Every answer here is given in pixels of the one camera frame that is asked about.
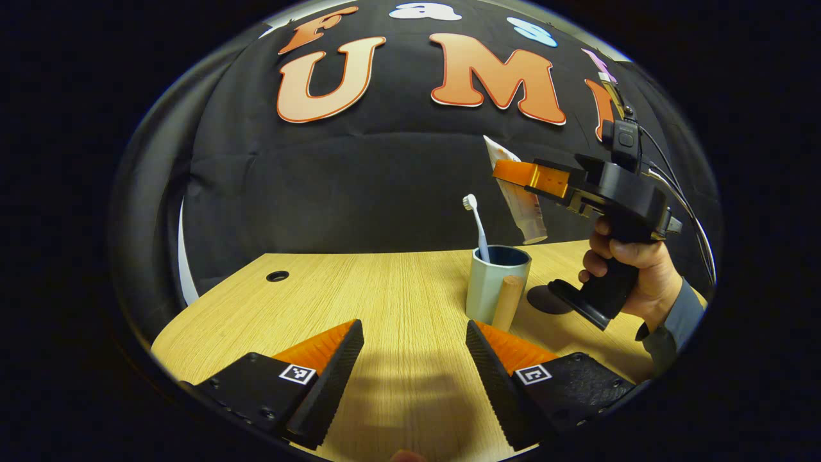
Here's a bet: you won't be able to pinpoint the white toothpaste tube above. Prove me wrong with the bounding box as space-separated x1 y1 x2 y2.
482 135 548 245

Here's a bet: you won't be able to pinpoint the white toothbrush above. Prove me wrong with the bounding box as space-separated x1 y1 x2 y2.
462 194 491 264

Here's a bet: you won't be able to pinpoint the wooden desktop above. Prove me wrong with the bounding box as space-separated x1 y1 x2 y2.
151 239 709 462

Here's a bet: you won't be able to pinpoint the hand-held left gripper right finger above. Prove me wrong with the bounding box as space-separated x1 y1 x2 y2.
466 320 637 452

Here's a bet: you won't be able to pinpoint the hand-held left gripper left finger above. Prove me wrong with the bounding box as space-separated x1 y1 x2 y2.
183 319 365 450

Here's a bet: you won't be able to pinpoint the black backdrop cloth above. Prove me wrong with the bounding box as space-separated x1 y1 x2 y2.
109 0 722 321

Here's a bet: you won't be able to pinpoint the dark round coaster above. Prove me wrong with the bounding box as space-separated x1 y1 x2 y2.
527 284 575 315

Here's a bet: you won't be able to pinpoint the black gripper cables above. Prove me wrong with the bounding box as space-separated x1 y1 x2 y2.
632 115 716 284

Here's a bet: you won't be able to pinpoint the light blue cup wooden handle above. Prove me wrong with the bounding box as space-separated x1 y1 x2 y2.
466 245 533 332

